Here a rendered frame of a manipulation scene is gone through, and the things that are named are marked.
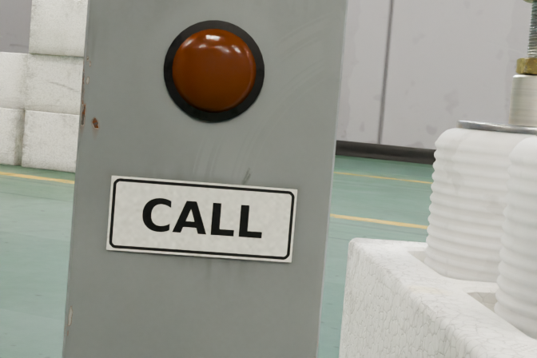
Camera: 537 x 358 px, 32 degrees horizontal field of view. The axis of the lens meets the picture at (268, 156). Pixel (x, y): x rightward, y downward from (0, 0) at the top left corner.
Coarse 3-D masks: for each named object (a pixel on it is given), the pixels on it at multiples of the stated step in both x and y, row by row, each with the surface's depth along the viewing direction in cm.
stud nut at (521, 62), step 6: (522, 60) 49; (528, 60) 49; (534, 60) 48; (516, 66) 49; (522, 66) 49; (528, 66) 49; (534, 66) 48; (516, 72) 49; (522, 72) 49; (528, 72) 49; (534, 72) 48
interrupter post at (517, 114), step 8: (512, 80) 49; (520, 80) 49; (528, 80) 48; (536, 80) 48; (512, 88) 49; (520, 88) 49; (528, 88) 48; (536, 88) 48; (512, 96) 49; (520, 96) 49; (528, 96) 48; (536, 96) 48; (512, 104) 49; (520, 104) 49; (528, 104) 48; (536, 104) 48; (512, 112) 49; (520, 112) 49; (528, 112) 48; (536, 112) 48; (512, 120) 49; (520, 120) 49; (528, 120) 48; (536, 120) 48
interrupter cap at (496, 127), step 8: (464, 128) 48; (472, 128) 48; (480, 128) 47; (488, 128) 47; (496, 128) 47; (504, 128) 46; (512, 128) 46; (520, 128) 46; (528, 128) 46; (536, 128) 46
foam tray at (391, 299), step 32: (352, 256) 55; (384, 256) 50; (416, 256) 54; (352, 288) 54; (384, 288) 46; (416, 288) 41; (448, 288) 42; (480, 288) 43; (352, 320) 53; (384, 320) 45; (416, 320) 39; (448, 320) 35; (480, 320) 36; (352, 352) 53; (384, 352) 45; (416, 352) 39; (448, 352) 34; (480, 352) 31; (512, 352) 31
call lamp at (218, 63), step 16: (208, 32) 25; (224, 32) 25; (192, 48) 25; (208, 48) 25; (224, 48) 25; (240, 48) 25; (176, 64) 25; (192, 64) 25; (208, 64) 25; (224, 64) 25; (240, 64) 25; (176, 80) 25; (192, 80) 25; (208, 80) 25; (224, 80) 25; (240, 80) 25; (192, 96) 25; (208, 96) 25; (224, 96) 25; (240, 96) 25; (208, 112) 25
